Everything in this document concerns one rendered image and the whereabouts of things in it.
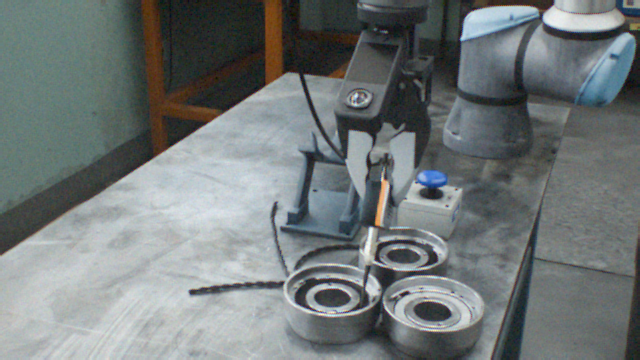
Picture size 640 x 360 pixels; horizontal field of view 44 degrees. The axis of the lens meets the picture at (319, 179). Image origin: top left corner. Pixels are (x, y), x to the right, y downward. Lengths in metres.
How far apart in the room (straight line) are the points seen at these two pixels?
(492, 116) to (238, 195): 0.44
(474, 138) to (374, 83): 0.58
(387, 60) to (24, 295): 0.49
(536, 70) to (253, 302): 0.59
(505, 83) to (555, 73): 0.09
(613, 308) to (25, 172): 1.94
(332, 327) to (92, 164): 2.39
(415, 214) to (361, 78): 0.33
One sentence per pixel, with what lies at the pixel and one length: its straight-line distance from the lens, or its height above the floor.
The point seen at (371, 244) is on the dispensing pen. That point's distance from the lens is 0.83.
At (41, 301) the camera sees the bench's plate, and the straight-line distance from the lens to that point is 0.95.
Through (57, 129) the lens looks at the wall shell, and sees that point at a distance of 2.94.
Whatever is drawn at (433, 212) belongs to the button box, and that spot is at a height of 0.84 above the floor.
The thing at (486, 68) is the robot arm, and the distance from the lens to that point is 1.28.
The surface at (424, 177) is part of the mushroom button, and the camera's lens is 1.04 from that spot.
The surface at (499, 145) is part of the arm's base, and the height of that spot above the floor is 0.82.
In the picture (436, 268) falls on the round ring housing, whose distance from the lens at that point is 0.90.
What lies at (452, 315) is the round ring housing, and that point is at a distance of 0.84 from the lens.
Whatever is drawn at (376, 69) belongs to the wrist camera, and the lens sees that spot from 0.76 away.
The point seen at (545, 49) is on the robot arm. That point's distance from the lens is 1.24.
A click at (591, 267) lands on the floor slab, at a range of 2.72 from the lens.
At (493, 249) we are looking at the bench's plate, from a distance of 1.03.
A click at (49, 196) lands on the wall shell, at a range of 2.97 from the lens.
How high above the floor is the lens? 1.29
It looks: 24 degrees down
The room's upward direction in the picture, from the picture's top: 1 degrees clockwise
